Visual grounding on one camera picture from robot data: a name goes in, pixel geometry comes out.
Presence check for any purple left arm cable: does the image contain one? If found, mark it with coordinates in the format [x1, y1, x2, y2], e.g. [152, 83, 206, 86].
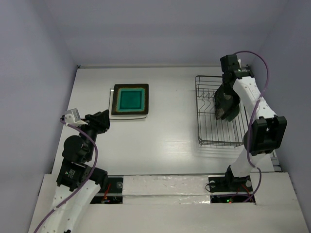
[33, 117, 100, 233]

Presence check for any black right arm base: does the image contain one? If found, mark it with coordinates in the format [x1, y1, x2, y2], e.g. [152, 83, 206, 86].
[208, 166, 253, 193]

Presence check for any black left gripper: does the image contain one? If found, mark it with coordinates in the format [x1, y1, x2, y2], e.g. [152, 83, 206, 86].
[77, 109, 110, 159]

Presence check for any white foam block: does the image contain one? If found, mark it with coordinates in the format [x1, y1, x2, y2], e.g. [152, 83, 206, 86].
[122, 175, 209, 196]

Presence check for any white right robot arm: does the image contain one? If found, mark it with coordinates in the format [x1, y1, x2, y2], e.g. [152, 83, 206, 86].
[214, 54, 287, 190]

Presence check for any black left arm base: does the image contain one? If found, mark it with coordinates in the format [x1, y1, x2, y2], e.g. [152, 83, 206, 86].
[103, 176, 123, 195]

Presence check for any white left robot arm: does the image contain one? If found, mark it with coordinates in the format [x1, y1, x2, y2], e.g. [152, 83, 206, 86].
[35, 109, 110, 233]

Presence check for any teal square plate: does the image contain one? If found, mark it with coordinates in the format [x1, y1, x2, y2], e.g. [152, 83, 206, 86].
[111, 83, 149, 116]

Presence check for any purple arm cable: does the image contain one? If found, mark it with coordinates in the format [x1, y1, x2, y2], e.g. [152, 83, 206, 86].
[33, 117, 100, 233]
[234, 50, 270, 203]

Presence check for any wire dish rack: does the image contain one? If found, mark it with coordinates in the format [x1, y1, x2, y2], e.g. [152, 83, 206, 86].
[195, 75, 248, 147]

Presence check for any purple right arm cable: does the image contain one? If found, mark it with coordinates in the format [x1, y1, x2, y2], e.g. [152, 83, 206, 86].
[234, 50, 270, 203]

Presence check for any dark patterned plate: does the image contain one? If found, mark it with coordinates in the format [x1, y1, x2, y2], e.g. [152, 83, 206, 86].
[214, 84, 238, 120]

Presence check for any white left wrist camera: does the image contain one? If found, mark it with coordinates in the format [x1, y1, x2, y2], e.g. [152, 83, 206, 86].
[63, 108, 81, 125]

